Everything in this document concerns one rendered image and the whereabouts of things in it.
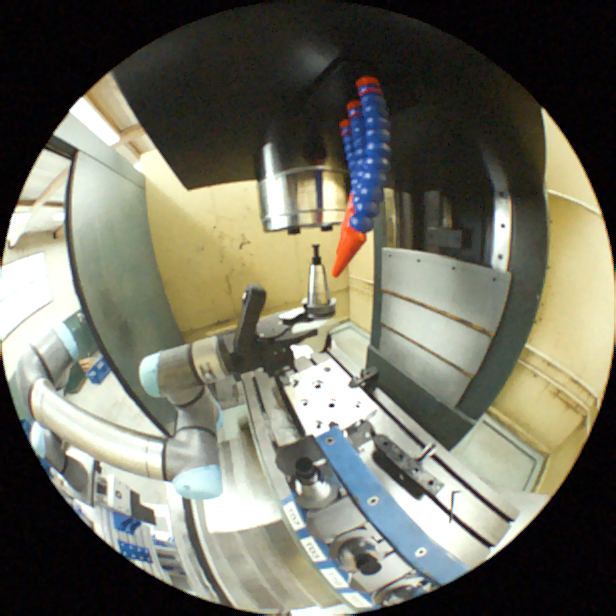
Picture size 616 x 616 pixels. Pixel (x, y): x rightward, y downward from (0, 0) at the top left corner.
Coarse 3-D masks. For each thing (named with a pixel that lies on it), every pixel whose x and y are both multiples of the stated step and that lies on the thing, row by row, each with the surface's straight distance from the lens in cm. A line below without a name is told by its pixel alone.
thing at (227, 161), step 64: (320, 0) 13; (128, 64) 15; (192, 64) 16; (256, 64) 16; (320, 64) 17; (384, 64) 17; (448, 64) 18; (192, 128) 22; (256, 128) 23; (320, 128) 25; (448, 128) 27; (512, 128) 26; (512, 192) 58
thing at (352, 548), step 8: (360, 536) 27; (344, 544) 26; (352, 544) 24; (360, 544) 23; (368, 544) 23; (376, 544) 26; (344, 552) 24; (352, 552) 21; (360, 552) 21; (368, 552) 21; (376, 552) 21; (344, 560) 23; (352, 560) 21; (352, 568) 21
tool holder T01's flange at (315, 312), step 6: (306, 300) 34; (306, 306) 33; (312, 306) 31; (318, 306) 31; (324, 306) 30; (330, 306) 31; (306, 312) 33; (312, 312) 31; (318, 312) 31; (324, 312) 31; (330, 312) 32; (312, 318) 31; (318, 318) 31; (324, 318) 31
